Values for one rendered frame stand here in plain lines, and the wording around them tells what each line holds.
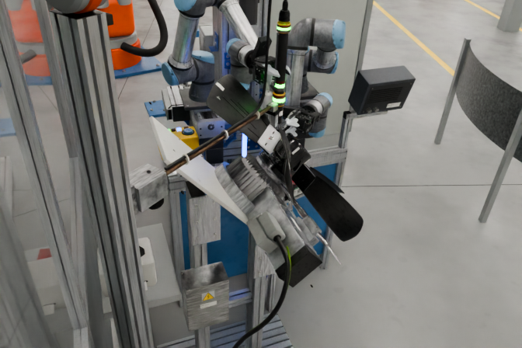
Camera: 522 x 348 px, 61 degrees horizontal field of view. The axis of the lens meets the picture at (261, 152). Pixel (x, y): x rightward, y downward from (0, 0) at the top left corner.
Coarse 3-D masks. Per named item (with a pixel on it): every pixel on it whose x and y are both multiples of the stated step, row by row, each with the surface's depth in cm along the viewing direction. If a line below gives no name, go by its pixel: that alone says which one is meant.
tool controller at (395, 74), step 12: (360, 72) 208; (372, 72) 209; (384, 72) 210; (396, 72) 211; (408, 72) 213; (360, 84) 208; (372, 84) 203; (384, 84) 205; (396, 84) 208; (408, 84) 211; (360, 96) 210; (372, 96) 208; (384, 96) 211; (396, 96) 214; (360, 108) 212; (372, 108) 215; (384, 108) 218; (396, 108) 222
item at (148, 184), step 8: (144, 168) 112; (152, 168) 112; (136, 176) 108; (144, 176) 109; (152, 176) 109; (160, 176) 109; (136, 184) 106; (144, 184) 106; (152, 184) 108; (160, 184) 110; (136, 192) 105; (144, 192) 106; (152, 192) 109; (160, 192) 111; (136, 200) 107; (144, 200) 107; (152, 200) 110; (136, 208) 108; (144, 208) 108
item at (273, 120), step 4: (268, 104) 151; (276, 104) 151; (272, 108) 150; (276, 108) 152; (268, 112) 153; (272, 112) 152; (276, 112) 152; (272, 116) 154; (276, 116) 154; (272, 120) 155; (276, 120) 155; (284, 120) 160; (272, 124) 156; (276, 124) 156; (280, 124) 157; (284, 124) 158; (276, 128) 156
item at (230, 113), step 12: (228, 84) 151; (240, 84) 155; (228, 96) 147; (240, 96) 151; (216, 108) 142; (228, 108) 145; (240, 108) 148; (252, 108) 152; (228, 120) 144; (264, 120) 153; (252, 132) 149
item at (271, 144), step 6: (270, 126) 154; (264, 132) 152; (270, 132) 154; (276, 132) 155; (264, 138) 152; (276, 138) 154; (264, 144) 151; (270, 144) 152; (276, 144) 154; (270, 150) 152
